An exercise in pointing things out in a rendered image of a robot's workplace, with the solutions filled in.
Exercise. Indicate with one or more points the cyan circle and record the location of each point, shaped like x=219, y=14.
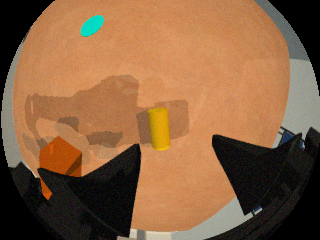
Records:
x=92, y=25

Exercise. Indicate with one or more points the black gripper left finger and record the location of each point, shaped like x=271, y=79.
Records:
x=108, y=193

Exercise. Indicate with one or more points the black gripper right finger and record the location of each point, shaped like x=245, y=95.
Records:
x=251, y=169

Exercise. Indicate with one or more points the yellow cylinder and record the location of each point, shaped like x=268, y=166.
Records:
x=159, y=127

